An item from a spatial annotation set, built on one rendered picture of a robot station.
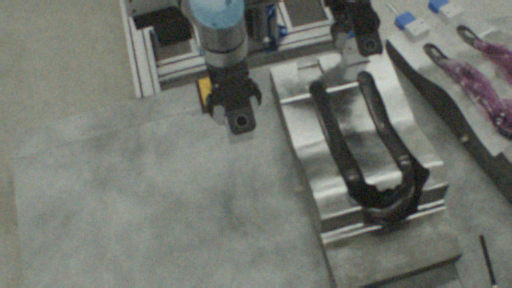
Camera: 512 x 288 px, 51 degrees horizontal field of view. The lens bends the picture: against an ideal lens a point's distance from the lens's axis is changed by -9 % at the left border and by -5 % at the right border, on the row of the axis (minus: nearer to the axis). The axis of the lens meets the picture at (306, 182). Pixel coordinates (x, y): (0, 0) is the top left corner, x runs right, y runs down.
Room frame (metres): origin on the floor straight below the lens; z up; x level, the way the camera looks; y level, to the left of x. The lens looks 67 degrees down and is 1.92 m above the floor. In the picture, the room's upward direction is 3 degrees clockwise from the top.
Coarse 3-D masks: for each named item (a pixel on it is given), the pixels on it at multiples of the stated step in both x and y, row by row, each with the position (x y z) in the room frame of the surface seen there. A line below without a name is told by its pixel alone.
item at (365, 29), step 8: (368, 0) 0.71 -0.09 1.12; (352, 8) 0.70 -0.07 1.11; (360, 8) 0.70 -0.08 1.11; (368, 8) 0.70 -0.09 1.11; (352, 16) 0.69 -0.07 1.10; (360, 16) 0.69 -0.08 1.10; (368, 16) 0.69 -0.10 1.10; (352, 24) 0.67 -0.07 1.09; (360, 24) 0.68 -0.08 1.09; (368, 24) 0.68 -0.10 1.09; (376, 24) 0.68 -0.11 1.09; (360, 32) 0.66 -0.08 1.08; (368, 32) 0.66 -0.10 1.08; (376, 32) 0.67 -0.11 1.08; (360, 40) 0.65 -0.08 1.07; (368, 40) 0.65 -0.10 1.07; (376, 40) 0.65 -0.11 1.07; (360, 48) 0.64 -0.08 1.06; (368, 48) 0.64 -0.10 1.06; (376, 48) 0.64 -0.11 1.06
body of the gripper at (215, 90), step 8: (208, 64) 0.53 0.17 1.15; (240, 64) 0.53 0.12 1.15; (208, 72) 0.55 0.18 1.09; (216, 72) 0.52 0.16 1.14; (224, 72) 0.52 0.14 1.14; (248, 72) 0.55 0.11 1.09; (216, 80) 0.54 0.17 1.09; (248, 80) 0.54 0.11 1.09; (216, 88) 0.52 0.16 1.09; (248, 88) 0.53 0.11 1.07; (216, 96) 0.52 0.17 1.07
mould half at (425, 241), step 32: (288, 64) 0.71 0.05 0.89; (384, 64) 0.73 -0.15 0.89; (288, 96) 0.63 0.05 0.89; (352, 96) 0.64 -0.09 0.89; (384, 96) 0.65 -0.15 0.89; (288, 128) 0.56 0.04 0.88; (320, 128) 0.56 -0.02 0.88; (352, 128) 0.57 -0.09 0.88; (416, 128) 0.57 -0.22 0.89; (320, 160) 0.48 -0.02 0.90; (384, 160) 0.48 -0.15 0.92; (320, 192) 0.40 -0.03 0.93; (320, 224) 0.35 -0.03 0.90; (352, 224) 0.36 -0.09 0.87; (416, 224) 0.38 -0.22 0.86; (448, 224) 0.38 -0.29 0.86; (352, 256) 0.30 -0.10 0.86; (384, 256) 0.31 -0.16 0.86; (416, 256) 0.31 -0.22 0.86; (448, 256) 0.31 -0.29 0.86
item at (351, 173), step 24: (360, 72) 0.70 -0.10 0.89; (312, 96) 0.64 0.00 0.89; (336, 120) 0.58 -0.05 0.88; (384, 120) 0.59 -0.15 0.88; (336, 144) 0.53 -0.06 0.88; (384, 144) 0.53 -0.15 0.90; (408, 168) 0.47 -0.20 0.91; (360, 192) 0.42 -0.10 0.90; (384, 192) 0.40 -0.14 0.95; (408, 192) 0.43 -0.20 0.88; (384, 216) 0.39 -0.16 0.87; (408, 216) 0.38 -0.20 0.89
